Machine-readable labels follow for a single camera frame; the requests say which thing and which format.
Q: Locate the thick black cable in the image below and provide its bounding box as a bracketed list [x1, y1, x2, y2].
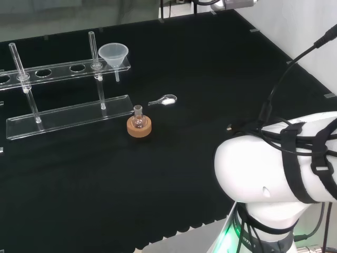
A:
[257, 23, 337, 124]

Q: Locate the glass weighing funnel with powder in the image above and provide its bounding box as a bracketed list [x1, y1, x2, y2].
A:
[147, 94, 177, 107]

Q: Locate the small round-bottom glass flask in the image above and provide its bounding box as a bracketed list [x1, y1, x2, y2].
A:
[132, 104, 147, 129]

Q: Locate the translucent plastic funnel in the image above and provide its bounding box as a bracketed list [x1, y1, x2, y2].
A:
[98, 43, 129, 82]

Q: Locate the clear acrylic funnel stand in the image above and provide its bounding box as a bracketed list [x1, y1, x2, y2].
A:
[0, 31, 135, 141]

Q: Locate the black bench cloth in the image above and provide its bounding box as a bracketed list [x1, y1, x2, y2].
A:
[0, 8, 337, 253]

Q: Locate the silver metal mount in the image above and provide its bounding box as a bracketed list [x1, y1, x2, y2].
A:
[210, 0, 257, 12]

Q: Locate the cork ring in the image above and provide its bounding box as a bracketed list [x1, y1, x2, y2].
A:
[126, 115, 153, 138]

